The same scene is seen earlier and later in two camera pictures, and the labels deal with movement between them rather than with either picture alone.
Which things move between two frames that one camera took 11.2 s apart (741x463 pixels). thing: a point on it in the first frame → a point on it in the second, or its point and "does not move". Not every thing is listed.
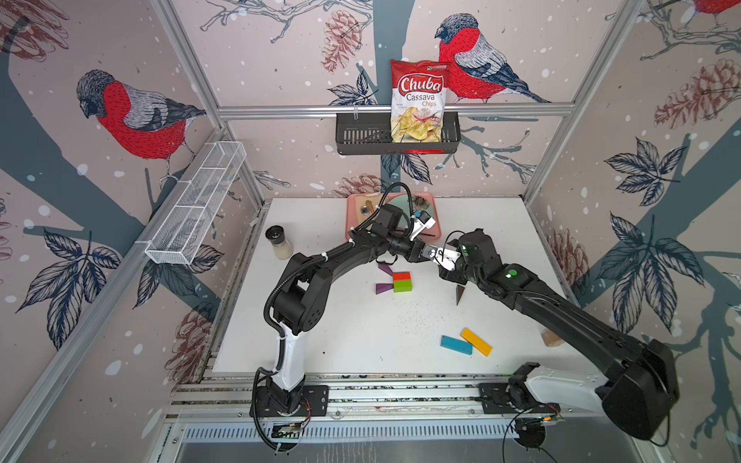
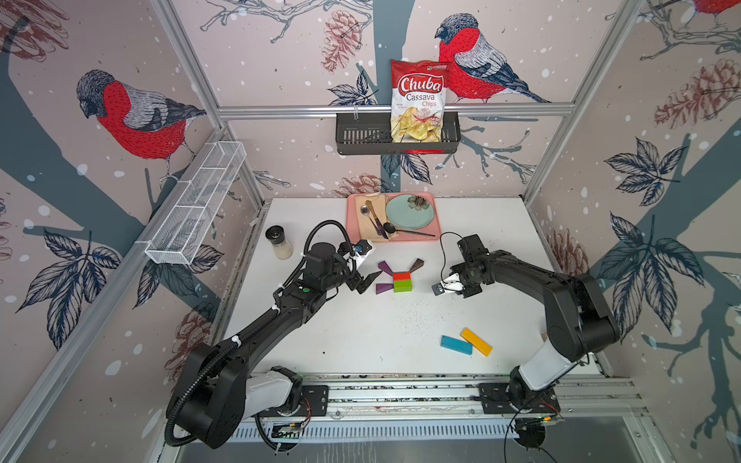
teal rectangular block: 456,344 does not move
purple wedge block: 385,267 does not move
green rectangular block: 402,285 does not move
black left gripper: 415,251 → 354,283
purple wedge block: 382,287 does not move
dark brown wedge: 429,253 → 417,264
